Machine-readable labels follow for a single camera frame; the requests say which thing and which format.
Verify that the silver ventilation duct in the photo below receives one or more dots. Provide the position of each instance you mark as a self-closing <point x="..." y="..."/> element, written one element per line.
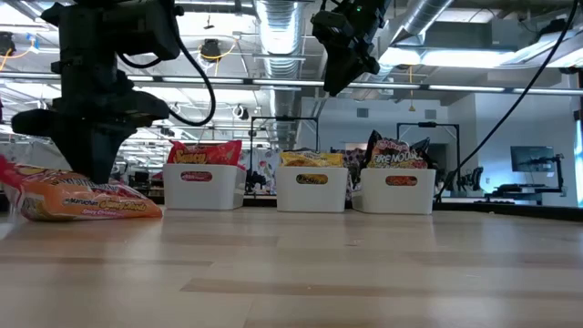
<point x="280" y="36"/>
<point x="423" y="18"/>

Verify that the white plastic bin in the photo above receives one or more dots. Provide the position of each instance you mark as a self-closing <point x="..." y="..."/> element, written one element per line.
<point x="312" y="198"/>
<point x="205" y="196"/>
<point x="396" y="200"/>

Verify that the black aluminium table frame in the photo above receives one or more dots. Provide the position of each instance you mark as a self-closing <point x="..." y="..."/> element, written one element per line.
<point x="524" y="210"/>

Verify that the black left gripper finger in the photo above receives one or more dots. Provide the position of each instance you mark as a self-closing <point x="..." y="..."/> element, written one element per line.
<point x="77" y="155"/>
<point x="107" y="150"/>

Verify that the black ceiling camera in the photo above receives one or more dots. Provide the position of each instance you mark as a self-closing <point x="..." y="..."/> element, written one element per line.
<point x="210" y="49"/>

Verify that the black background frame stand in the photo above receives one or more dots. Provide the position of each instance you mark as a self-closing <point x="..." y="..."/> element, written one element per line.
<point x="428" y="124"/>
<point x="282" y="118"/>

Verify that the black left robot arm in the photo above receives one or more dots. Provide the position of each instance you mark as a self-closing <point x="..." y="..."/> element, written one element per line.
<point x="73" y="27"/>

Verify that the background robot workstation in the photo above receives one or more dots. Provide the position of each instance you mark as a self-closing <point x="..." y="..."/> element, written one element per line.
<point x="524" y="189"/>

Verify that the dark wall monitor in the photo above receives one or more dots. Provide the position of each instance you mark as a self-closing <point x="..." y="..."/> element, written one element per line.
<point x="530" y="159"/>

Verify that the red saucy noodle pack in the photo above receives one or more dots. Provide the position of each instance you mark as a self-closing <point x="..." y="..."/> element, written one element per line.
<point x="205" y="155"/>
<point x="91" y="205"/>

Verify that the silver horizontal rail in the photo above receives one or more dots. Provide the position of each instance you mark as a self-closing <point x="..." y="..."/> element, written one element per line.
<point x="455" y="87"/>

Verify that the bright ceiling light panel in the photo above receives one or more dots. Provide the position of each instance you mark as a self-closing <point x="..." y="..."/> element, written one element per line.
<point x="446" y="58"/>

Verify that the yellow ramen noodle pack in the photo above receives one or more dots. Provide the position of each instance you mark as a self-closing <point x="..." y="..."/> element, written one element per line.
<point x="312" y="159"/>
<point x="312" y="179"/>

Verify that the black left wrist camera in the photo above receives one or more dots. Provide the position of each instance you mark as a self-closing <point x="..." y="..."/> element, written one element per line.
<point x="141" y="27"/>

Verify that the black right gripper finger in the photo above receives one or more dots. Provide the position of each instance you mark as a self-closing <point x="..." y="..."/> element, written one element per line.
<point x="366" y="64"/>
<point x="339" y="73"/>

